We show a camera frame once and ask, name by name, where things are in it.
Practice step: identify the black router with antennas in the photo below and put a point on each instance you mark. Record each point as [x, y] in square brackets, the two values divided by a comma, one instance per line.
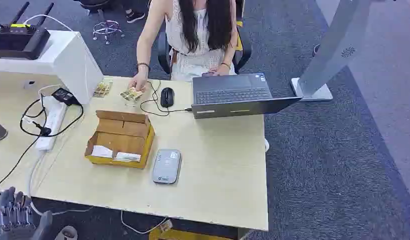
[19, 38]

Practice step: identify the white card in box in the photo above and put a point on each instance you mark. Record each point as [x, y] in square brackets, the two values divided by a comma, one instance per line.
[101, 151]
[127, 157]

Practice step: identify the person's hand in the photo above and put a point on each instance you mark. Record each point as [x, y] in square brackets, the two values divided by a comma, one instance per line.
[221, 70]
[138, 81]

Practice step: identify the stack of printed cards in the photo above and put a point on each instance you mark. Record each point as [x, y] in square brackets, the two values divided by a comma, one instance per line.
[102, 89]

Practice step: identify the dark grey laptop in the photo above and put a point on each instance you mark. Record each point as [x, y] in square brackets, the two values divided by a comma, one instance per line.
[234, 96]

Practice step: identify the black computer mouse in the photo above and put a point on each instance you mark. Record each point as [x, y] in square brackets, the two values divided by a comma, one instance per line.
[167, 97]

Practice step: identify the black office chair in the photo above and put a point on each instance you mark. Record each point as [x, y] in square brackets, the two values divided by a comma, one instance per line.
[242, 49]

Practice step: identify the silver floor stand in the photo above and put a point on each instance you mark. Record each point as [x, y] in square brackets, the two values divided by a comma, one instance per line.
[331, 53]

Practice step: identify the white desk shelf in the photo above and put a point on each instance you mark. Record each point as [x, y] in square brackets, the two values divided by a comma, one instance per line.
[59, 59]

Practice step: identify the white power strip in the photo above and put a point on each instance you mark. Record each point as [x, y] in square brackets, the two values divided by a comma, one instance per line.
[52, 124]

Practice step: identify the person's left hand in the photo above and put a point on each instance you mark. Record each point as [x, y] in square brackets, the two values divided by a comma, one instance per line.
[221, 70]

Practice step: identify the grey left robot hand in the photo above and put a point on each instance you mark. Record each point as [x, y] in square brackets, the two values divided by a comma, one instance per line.
[16, 215]

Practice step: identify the card with printed pattern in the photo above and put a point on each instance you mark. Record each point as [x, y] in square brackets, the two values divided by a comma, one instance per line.
[131, 95]

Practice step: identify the black power adapter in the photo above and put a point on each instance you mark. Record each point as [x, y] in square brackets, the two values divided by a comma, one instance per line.
[65, 96]

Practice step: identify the grey card reader device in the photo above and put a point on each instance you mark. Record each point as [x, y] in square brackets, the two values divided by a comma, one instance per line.
[166, 166]

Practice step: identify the chrome stool base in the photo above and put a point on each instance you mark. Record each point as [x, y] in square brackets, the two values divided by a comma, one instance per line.
[107, 29]

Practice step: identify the person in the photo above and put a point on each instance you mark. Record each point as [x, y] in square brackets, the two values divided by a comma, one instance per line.
[195, 36]

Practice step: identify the open wooden card box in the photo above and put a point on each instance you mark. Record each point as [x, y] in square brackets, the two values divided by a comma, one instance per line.
[120, 139]

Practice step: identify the person's right hand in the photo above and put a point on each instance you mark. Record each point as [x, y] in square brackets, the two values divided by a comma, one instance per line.
[138, 81]

